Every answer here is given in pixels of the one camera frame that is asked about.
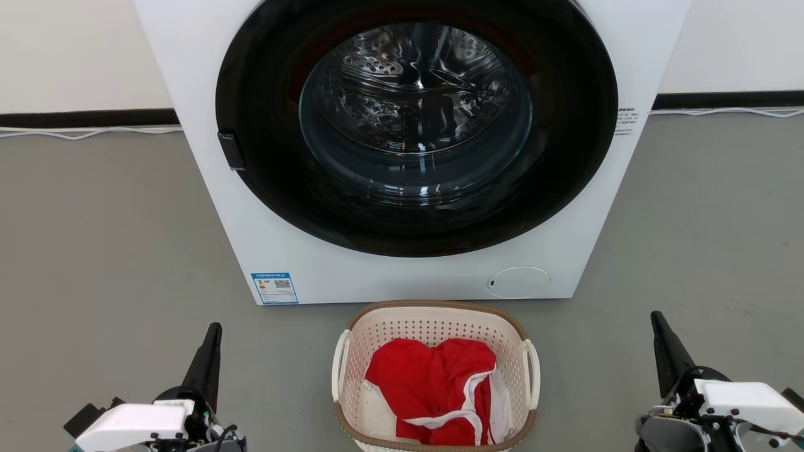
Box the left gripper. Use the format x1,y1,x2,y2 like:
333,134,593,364
154,323,247,452

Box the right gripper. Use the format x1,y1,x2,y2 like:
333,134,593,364
634,311,748,452

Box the cream plastic laundry basket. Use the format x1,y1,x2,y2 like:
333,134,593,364
331,300,541,452

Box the blue energy label sticker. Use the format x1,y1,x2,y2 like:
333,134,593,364
251,272,300,306

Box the white front-load washing machine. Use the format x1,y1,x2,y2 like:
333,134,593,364
133,0,693,306

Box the round white filter cover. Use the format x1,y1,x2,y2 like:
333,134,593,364
487,267,551,299

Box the red garment with white trim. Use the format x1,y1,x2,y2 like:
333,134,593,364
364,338,513,446

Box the round black washer door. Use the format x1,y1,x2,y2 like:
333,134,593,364
215,0,619,258

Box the small printed text sticker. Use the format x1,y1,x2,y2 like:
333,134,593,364
614,107,640,137

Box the black washer door handle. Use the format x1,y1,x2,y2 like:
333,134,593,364
217,131,246,171

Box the white floor cable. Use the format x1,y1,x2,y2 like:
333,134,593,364
0,126,184,141
650,107,804,119

